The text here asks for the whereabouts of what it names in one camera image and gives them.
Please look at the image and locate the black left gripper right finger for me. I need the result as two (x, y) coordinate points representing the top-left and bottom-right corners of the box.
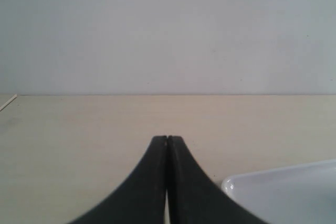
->
(166, 136), (265, 224)

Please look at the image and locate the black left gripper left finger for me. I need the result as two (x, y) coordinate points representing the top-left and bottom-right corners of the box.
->
(72, 136), (167, 224)

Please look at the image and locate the white plastic tray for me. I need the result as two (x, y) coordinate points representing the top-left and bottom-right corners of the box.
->
(221, 159), (335, 224)

